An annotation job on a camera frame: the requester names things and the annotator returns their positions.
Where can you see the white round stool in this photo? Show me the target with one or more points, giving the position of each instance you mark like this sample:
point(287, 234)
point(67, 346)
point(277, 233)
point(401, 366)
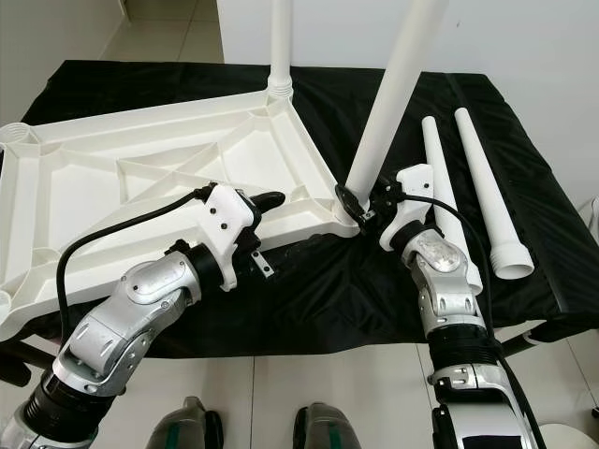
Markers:
point(571, 440)

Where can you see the grey robot left foot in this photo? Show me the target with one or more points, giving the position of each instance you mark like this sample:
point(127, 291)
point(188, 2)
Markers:
point(187, 428)

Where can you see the grey robot foot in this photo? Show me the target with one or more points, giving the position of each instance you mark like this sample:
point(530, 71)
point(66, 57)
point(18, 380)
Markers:
point(330, 430)
point(187, 428)

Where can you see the grey robot right foot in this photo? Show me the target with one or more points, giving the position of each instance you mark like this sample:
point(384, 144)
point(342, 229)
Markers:
point(330, 430)

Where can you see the white plastic children table top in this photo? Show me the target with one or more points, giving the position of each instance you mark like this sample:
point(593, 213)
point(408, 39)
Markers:
point(84, 187)

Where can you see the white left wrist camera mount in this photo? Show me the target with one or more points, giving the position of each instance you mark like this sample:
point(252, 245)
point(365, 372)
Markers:
point(225, 220)

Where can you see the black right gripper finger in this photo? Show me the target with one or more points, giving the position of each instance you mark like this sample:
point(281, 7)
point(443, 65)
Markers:
point(349, 200)

